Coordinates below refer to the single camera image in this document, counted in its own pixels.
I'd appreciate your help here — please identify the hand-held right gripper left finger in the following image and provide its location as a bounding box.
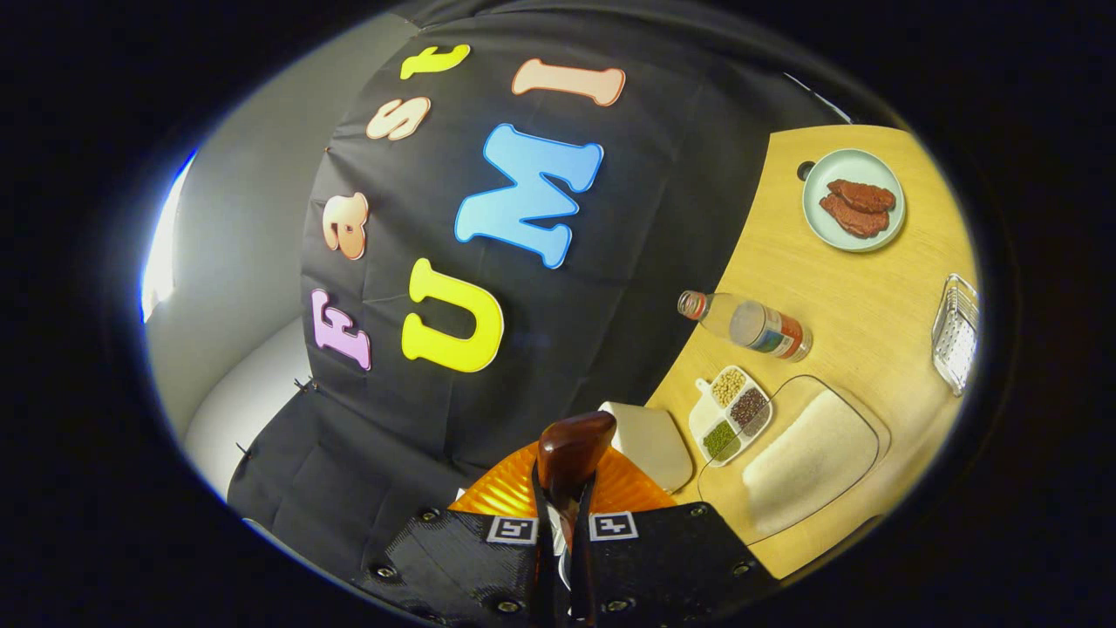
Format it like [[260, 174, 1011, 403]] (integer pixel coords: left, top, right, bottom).
[[353, 440, 559, 628]]

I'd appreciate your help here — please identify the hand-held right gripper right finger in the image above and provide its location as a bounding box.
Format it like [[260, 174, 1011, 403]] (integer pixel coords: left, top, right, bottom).
[[568, 447, 779, 628]]

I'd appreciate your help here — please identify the dark wooden spoon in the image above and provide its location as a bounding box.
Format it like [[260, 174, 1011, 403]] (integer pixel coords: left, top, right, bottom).
[[533, 411, 619, 616]]

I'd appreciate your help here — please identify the white rice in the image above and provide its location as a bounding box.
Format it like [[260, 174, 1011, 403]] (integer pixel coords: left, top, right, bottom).
[[742, 389, 878, 536]]

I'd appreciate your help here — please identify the clear wire chopstick holder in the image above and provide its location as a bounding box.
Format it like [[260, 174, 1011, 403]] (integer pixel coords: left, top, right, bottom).
[[930, 274, 981, 399]]

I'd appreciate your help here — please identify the white toaster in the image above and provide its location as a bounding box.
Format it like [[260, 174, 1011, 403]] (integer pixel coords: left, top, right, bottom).
[[599, 401, 695, 495]]

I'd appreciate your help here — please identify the white divided bean dish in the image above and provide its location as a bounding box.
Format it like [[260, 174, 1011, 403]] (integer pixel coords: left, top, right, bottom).
[[688, 365, 774, 468]]

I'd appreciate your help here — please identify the clear plastic bottle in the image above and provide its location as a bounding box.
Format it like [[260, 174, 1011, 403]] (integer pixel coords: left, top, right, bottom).
[[677, 290, 814, 364]]

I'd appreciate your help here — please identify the clear plastic tray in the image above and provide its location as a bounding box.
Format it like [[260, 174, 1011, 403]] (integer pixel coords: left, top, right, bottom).
[[697, 374, 893, 547]]

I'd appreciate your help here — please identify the black backdrop cloth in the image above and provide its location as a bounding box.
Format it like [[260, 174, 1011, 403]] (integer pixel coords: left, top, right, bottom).
[[227, 0, 899, 585]]

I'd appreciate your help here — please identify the pale green plate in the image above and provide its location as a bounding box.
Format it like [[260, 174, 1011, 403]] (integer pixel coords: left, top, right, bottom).
[[801, 148, 908, 254]]

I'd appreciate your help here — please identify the red meat slice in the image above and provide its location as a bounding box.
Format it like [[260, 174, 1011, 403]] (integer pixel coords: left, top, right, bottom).
[[827, 179, 898, 215], [818, 193, 891, 240]]

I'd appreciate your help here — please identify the large ceiling light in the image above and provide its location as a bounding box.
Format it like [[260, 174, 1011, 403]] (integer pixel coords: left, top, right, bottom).
[[141, 148, 199, 324]]

